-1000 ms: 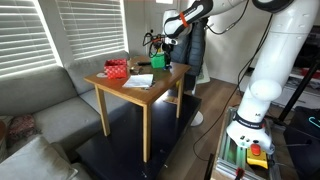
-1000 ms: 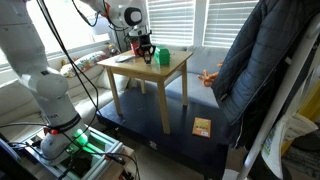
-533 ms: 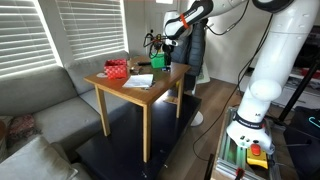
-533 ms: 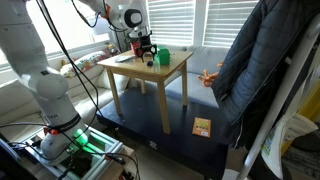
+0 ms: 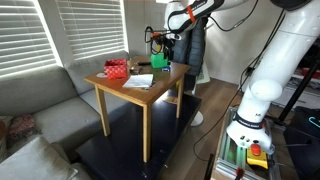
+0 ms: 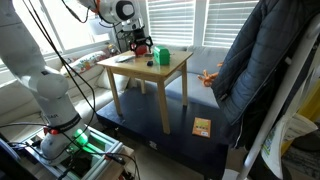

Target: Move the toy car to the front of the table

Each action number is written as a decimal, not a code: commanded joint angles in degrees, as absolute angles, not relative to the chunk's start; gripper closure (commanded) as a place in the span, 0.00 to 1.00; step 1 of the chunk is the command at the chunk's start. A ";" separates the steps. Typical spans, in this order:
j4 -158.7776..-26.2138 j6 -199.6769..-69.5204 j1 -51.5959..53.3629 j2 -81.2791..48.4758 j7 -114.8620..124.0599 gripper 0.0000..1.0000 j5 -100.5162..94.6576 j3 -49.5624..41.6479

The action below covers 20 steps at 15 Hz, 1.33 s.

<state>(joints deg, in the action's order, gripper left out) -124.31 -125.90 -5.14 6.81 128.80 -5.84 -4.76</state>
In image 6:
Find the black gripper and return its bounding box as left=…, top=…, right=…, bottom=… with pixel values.
left=128, top=18, right=155, bottom=52

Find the orange plush toy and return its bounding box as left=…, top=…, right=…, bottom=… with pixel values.
left=197, top=61, right=224, bottom=88

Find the white paper sheet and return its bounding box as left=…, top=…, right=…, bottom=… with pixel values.
left=114, top=55, right=136, bottom=64

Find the green plastic box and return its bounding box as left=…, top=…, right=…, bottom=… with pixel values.
left=153, top=45, right=171, bottom=66

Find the light wooden side table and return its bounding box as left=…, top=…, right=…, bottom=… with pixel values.
left=96, top=49, right=194, bottom=135

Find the wide white window blind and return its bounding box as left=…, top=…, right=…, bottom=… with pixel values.
left=146, top=0, right=197, bottom=47

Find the white cushion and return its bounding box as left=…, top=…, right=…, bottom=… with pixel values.
left=95, top=68, right=130, bottom=92

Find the floral patterned cushion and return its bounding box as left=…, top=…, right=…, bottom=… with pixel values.
left=61, top=50, right=109, bottom=79

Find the grey sofa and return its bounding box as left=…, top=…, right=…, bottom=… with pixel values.
left=0, top=44, right=234, bottom=144

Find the black platform mat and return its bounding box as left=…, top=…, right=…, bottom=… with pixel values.
left=95, top=87, right=234, bottom=180

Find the orange booklet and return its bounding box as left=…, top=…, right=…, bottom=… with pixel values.
left=191, top=116, right=212, bottom=139

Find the dark blue quilted jacket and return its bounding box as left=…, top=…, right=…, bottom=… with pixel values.
left=210, top=0, right=320, bottom=151

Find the white coat stand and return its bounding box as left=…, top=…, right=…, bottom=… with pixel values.
left=221, top=13, right=320, bottom=180

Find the white bag with green print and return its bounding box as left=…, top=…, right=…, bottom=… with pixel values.
left=260, top=113, right=319, bottom=171

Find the black case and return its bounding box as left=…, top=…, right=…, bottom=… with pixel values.
left=0, top=133, right=26, bottom=180

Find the yellow furniture piece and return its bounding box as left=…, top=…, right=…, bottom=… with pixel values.
left=296, top=78, right=320, bottom=123

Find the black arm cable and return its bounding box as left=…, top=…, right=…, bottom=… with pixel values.
left=21, top=0, right=98, bottom=141

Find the black floor cable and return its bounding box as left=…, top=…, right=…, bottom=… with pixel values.
left=105, top=152, right=149, bottom=180

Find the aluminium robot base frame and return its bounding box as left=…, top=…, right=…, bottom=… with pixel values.
left=19, top=124, right=134, bottom=180

